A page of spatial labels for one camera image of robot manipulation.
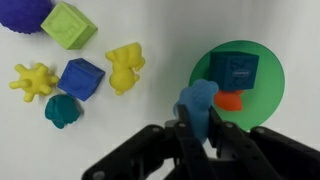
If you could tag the dark blue printed cube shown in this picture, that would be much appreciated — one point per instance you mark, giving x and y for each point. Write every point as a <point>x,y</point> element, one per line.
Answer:
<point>233,70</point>

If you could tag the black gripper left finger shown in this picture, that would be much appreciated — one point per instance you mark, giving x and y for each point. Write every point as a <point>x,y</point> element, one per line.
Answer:
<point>191,150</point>

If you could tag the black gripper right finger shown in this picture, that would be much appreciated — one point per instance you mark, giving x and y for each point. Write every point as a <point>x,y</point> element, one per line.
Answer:
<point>240,150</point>

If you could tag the orange toy figure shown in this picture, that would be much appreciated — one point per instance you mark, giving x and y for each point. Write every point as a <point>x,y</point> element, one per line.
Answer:
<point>228,100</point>

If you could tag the green bowl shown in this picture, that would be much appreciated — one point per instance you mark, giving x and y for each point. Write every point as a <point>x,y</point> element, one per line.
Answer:
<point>270,86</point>

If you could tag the yellow bear toy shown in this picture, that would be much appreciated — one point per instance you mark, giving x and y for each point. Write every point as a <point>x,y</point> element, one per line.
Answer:
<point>123,66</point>

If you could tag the blue toy cube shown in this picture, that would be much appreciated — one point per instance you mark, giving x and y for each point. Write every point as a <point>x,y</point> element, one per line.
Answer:
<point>80,78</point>

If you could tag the teal toy figure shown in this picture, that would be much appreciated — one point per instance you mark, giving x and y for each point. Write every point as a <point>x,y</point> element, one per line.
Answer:
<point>61,110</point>

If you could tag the yellow spiky star toy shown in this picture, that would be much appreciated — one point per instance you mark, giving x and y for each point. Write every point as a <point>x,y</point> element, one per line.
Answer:
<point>35,81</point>

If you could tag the dark blue spiky ball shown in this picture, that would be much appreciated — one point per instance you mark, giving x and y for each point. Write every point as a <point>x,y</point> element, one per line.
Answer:
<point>23,13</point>

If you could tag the light green toy cube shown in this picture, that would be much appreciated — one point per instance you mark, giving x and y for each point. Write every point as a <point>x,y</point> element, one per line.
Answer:
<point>68,26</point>

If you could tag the light blue toy figure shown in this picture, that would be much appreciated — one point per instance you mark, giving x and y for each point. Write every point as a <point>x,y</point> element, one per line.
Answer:
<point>198,103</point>

